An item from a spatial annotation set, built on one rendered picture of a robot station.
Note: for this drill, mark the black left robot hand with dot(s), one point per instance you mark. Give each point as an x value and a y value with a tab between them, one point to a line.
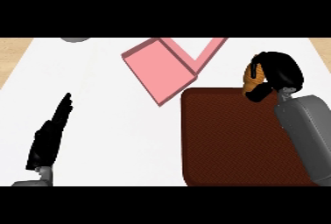
48	137

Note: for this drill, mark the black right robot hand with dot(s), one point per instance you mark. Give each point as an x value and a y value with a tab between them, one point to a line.
283	68

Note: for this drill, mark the golden brown croissant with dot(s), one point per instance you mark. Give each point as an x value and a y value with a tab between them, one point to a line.
251	79

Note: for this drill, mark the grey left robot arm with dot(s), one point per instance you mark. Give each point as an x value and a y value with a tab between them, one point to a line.
38	177

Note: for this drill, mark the pink box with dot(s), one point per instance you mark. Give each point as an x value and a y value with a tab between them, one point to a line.
168	70

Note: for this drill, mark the dark brown tray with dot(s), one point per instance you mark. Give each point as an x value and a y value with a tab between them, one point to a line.
236	140

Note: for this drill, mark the grey round object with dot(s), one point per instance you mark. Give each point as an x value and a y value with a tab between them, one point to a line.
76	40

